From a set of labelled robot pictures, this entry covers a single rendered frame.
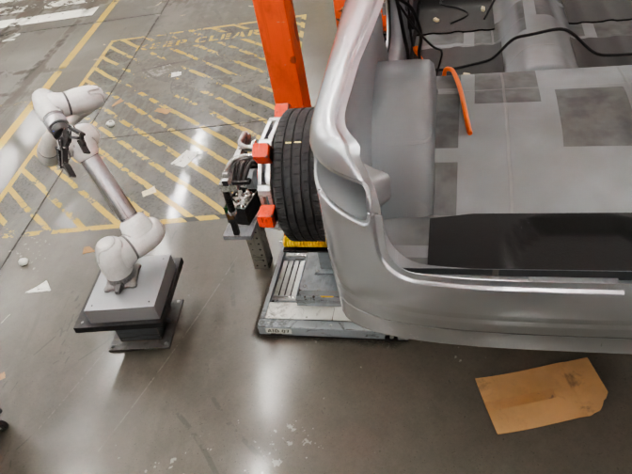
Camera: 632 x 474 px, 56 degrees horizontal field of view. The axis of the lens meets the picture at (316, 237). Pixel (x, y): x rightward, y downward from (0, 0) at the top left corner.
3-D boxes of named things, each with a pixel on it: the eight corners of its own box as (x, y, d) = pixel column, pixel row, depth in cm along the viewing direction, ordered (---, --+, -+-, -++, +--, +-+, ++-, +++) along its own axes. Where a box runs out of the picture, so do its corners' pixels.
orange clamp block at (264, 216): (278, 215, 283) (275, 228, 276) (263, 215, 285) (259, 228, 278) (276, 203, 278) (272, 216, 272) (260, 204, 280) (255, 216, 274)
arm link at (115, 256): (99, 273, 327) (83, 244, 312) (127, 254, 335) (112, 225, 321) (114, 286, 317) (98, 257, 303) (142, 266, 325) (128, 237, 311)
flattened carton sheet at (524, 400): (616, 410, 270) (617, 406, 268) (497, 436, 270) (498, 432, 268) (584, 358, 293) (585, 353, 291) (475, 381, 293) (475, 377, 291)
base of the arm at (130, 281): (102, 298, 320) (98, 291, 316) (110, 269, 337) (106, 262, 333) (135, 292, 319) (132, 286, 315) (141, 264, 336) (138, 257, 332)
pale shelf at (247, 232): (252, 240, 334) (250, 236, 332) (223, 240, 338) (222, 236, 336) (269, 193, 365) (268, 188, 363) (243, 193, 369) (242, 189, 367)
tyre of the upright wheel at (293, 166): (323, 250, 267) (320, 100, 258) (273, 250, 272) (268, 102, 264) (350, 232, 330) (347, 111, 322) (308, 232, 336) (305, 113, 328)
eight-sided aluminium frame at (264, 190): (286, 252, 298) (262, 162, 263) (273, 252, 300) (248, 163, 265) (306, 185, 338) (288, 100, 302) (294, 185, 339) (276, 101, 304)
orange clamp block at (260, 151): (273, 164, 274) (267, 157, 265) (257, 164, 276) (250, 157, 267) (274, 150, 275) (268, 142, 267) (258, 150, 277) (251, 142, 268)
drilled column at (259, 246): (269, 268, 376) (255, 217, 349) (254, 268, 379) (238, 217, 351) (273, 257, 384) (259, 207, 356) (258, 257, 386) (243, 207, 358)
